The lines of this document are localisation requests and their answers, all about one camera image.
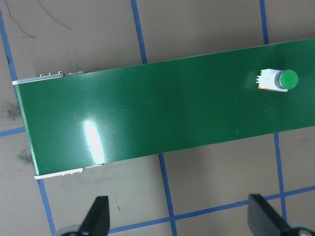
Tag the green push button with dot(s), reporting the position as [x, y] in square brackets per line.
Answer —
[286, 79]

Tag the green belt conveyor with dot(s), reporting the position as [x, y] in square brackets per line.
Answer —
[157, 110]

